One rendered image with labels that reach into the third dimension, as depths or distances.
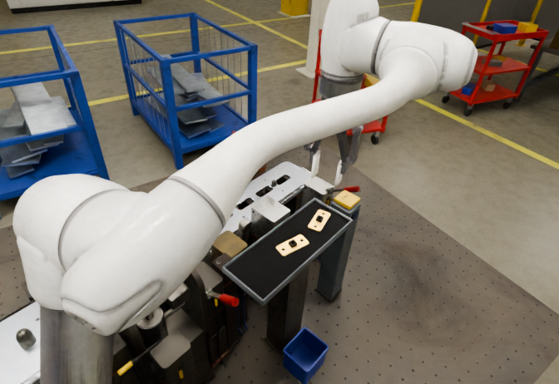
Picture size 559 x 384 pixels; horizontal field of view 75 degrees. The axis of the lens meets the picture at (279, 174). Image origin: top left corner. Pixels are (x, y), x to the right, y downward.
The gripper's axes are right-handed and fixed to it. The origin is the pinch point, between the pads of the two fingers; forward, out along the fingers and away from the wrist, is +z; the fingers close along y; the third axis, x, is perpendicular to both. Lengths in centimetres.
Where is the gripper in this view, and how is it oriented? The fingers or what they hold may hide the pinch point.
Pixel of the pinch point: (327, 169)
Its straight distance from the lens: 93.6
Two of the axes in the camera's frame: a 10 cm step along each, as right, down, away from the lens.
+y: -8.8, -3.1, 3.6
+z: -0.5, 8.0, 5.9
